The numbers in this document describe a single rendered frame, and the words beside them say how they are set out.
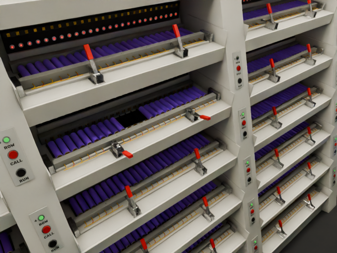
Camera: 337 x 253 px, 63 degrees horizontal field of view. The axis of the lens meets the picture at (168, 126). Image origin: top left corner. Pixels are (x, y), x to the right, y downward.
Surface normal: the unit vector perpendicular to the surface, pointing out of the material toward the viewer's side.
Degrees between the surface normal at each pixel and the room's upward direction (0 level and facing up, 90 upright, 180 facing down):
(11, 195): 90
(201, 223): 22
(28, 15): 112
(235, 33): 90
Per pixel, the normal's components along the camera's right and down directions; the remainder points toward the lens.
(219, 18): -0.79, 0.36
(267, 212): 0.04, -0.78
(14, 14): 0.61, 0.51
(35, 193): 0.58, 0.19
